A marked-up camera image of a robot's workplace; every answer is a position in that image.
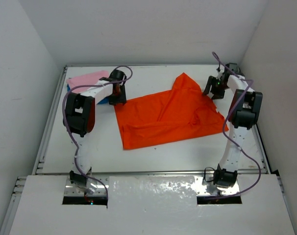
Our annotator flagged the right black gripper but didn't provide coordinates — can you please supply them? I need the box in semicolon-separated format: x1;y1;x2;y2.
203;76;229;100

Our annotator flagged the orange t shirt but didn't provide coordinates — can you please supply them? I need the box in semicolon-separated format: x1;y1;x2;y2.
114;73;228;150

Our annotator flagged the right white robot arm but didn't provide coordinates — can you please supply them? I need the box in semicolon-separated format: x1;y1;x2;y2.
203;63;263;188

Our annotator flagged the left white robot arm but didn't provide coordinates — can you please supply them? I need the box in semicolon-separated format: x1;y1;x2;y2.
62;67;131;194

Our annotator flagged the folded blue t shirt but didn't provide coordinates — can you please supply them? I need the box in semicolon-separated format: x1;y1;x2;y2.
63;83;113;108

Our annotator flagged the folded pink t shirt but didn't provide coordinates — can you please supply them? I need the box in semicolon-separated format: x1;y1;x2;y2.
66;70;109;89

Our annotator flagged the white front cover board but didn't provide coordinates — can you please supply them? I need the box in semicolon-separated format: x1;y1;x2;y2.
10;175;294;235

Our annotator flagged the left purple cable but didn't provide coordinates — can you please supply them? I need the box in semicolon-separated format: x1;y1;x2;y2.
61;65;134;202

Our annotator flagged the right aluminium frame rail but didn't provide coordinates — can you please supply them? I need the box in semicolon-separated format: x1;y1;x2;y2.
238;125;280;177

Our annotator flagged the aluminium frame rail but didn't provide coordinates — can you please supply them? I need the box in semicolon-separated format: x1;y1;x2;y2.
32;65;68;175
92;169;267;176
238;125;280;177

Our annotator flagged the black looped wire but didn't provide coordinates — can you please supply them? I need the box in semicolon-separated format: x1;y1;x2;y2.
203;166;216;183

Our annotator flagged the front aluminium frame rail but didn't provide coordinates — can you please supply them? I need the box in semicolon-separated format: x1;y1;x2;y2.
92;169;267;176

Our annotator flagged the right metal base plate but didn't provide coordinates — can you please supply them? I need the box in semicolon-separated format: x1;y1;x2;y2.
195;174;240;196

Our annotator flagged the metal base plate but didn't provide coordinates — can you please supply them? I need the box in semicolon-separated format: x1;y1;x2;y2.
64;178;109;197
195;174;240;196

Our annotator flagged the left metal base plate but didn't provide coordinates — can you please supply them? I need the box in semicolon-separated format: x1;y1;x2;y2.
64;178;109;197

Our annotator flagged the left aluminium frame rail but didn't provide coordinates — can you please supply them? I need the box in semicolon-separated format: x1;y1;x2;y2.
32;65;68;175

